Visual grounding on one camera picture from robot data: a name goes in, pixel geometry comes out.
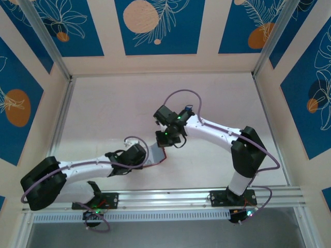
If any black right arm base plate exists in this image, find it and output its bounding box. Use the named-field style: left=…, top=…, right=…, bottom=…
left=209, top=190, right=258, bottom=208

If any blue floral wall panel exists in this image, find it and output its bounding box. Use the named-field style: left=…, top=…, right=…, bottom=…
left=0, top=0, right=54, bottom=75
left=280, top=24, right=331, bottom=161
left=0, top=37, right=45, bottom=167
left=33, top=0, right=105, bottom=58
left=268, top=0, right=331, bottom=69
left=218, top=0, right=288, bottom=55
left=114, top=0, right=206, bottom=56

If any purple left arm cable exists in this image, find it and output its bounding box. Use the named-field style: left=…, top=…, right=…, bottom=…
left=20, top=135, right=148, bottom=233

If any aluminium frame post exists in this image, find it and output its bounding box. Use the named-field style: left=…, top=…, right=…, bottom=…
left=251, top=0, right=298, bottom=79
left=18, top=0, right=73, bottom=81

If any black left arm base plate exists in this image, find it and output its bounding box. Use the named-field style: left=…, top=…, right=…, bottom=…
left=71, top=192, right=119, bottom=210

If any white slotted cable duct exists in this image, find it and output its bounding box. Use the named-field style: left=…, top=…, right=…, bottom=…
left=32, top=209, right=232, bottom=223

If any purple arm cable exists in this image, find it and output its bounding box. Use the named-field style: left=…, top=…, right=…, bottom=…
left=20, top=135, right=148, bottom=233
left=164, top=88, right=282, bottom=226

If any red card holder wallet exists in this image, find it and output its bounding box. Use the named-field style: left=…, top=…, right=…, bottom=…
left=141, top=143, right=169, bottom=169

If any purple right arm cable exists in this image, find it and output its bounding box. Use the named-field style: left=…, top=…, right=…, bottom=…
left=164, top=88, right=282, bottom=226

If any aluminium mounting rail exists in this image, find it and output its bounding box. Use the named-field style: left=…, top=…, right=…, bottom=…
left=21, top=185, right=309, bottom=213

